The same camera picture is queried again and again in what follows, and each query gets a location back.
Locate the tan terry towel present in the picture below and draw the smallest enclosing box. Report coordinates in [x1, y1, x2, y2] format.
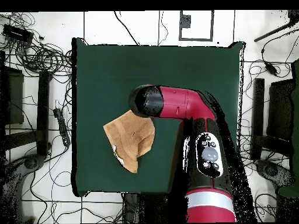
[102, 109, 156, 174]

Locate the black metal frame stand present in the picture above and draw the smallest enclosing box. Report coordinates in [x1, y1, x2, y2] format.
[250, 78, 295, 162]
[0, 51, 54, 162]

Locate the dark green table cloth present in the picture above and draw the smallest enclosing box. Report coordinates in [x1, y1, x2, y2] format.
[71, 37, 246, 198]

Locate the black cable tangle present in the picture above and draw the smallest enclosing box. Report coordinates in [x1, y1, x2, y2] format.
[0, 12, 73, 78]

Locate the black chair base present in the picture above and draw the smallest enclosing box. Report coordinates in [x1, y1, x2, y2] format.
[0, 153, 46, 223]
[255, 159, 295, 188]

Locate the black power strip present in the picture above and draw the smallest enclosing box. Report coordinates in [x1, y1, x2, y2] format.
[53, 107, 71, 148]

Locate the black power adapter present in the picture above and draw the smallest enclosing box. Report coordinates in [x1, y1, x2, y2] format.
[264, 61, 279, 77]

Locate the black box device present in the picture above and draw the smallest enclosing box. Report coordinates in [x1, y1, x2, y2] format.
[1, 23, 35, 46]

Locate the black rod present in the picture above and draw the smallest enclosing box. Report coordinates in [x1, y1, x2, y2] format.
[253, 10, 299, 43]

